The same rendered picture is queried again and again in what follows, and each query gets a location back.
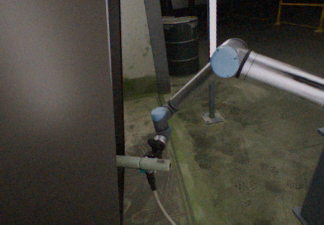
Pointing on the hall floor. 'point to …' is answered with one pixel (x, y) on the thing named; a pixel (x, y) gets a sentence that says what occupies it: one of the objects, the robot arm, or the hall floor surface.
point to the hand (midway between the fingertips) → (147, 169)
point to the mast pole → (214, 79)
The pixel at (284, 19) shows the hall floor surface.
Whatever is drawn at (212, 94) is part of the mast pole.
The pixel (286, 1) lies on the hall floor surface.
